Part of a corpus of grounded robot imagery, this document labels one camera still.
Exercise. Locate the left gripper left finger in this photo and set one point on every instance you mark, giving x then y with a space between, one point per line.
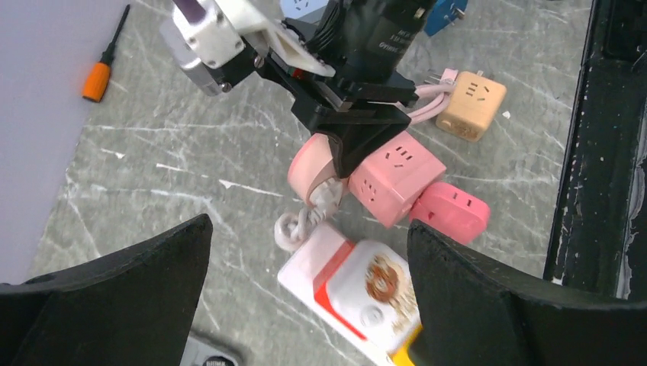
134 306

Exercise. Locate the grey tool tray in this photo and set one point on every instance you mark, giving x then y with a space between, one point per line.
202 351

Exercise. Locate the pink round socket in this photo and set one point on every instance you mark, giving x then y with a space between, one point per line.
312 165

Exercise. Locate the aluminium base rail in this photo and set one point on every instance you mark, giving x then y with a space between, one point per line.
598 237

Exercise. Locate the dark blue cube adapter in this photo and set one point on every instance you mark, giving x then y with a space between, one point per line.
444 13

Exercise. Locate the tan cube adapter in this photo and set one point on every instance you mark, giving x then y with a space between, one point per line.
472 106

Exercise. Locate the small pink plug adapter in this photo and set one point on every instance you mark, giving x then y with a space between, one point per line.
455 213

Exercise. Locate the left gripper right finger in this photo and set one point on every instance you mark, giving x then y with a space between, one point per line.
476 310

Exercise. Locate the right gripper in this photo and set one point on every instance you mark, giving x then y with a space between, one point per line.
356 108

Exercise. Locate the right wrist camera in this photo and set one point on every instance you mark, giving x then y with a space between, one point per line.
217 44

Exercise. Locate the white power strip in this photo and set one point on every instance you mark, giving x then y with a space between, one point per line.
305 275

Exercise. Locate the orange handled screwdriver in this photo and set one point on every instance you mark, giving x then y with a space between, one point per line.
97 81

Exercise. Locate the light blue power strip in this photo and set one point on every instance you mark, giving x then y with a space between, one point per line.
310 11

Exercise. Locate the pink cube adapter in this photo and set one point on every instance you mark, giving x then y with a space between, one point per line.
389 181

